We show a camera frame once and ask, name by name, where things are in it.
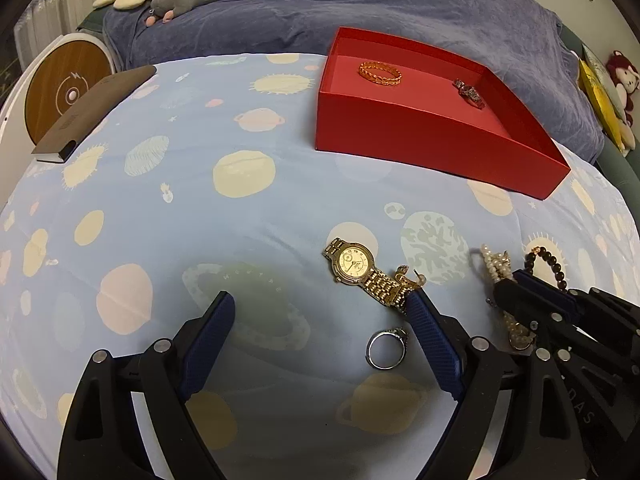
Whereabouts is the dark bead bracelet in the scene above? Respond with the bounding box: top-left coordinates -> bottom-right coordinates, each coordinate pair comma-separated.
523,245 -> 570,293

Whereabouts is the silver stone ring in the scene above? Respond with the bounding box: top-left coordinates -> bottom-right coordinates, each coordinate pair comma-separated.
364,327 -> 410,372

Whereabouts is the pearl bracelet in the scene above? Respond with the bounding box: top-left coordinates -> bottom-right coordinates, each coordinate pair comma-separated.
470,242 -> 536,352

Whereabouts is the gold wrist watch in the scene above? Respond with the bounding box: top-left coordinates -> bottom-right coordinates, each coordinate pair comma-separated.
322,237 -> 426,314

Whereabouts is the green sofa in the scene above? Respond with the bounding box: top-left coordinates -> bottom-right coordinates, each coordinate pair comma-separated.
556,24 -> 640,191

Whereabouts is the yellow gold pillow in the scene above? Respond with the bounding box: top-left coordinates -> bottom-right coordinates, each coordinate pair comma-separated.
579,60 -> 626,153

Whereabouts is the dark silver wrist watch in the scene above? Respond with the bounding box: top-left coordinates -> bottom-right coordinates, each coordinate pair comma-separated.
452,79 -> 485,110

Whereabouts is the red monkey plush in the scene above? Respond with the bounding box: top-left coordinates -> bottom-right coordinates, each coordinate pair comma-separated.
605,50 -> 639,127

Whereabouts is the grey green pillow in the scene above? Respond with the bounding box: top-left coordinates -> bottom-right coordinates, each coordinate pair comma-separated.
582,44 -> 626,122

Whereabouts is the red cardboard tray box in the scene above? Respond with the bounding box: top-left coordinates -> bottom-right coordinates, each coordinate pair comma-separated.
314,27 -> 570,200

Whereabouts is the brown notebook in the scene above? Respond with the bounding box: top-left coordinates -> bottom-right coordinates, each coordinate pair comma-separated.
32,65 -> 156,164

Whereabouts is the purple blue bed blanket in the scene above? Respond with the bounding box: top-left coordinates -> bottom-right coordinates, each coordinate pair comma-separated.
103,0 -> 604,162

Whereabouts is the round wooden white device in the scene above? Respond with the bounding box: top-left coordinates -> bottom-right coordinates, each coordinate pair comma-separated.
1,32 -> 115,203

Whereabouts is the white curtain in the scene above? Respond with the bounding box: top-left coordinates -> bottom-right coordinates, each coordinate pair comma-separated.
13,0 -> 94,70

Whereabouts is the gold chain bangle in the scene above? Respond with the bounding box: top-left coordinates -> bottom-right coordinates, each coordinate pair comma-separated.
358,61 -> 402,87

